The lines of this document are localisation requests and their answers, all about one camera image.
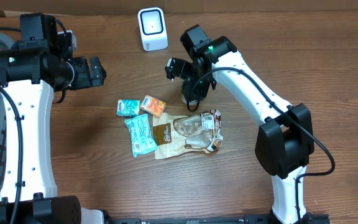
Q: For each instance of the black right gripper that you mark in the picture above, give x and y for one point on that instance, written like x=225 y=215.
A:
x=201 y=93

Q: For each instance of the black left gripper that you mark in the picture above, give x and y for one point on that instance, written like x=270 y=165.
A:
x=86 y=80

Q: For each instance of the green white small bottle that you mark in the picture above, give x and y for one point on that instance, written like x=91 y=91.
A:
x=190 y=99

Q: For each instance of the teal Kleenex tissue pack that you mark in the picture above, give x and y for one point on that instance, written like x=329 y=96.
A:
x=128 y=108

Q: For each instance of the orange Kleenex tissue pack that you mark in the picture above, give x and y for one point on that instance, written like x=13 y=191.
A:
x=153 y=105

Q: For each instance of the beige snack pouch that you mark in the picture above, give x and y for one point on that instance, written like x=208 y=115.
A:
x=177 y=135

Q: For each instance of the teal wipes packet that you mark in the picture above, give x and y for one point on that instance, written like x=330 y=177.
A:
x=142 y=141

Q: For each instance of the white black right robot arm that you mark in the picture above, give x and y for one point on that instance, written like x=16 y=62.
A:
x=285 y=137

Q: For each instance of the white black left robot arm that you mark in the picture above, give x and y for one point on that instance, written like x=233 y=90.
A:
x=38 y=66

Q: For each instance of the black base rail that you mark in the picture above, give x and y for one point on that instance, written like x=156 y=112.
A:
x=197 y=220

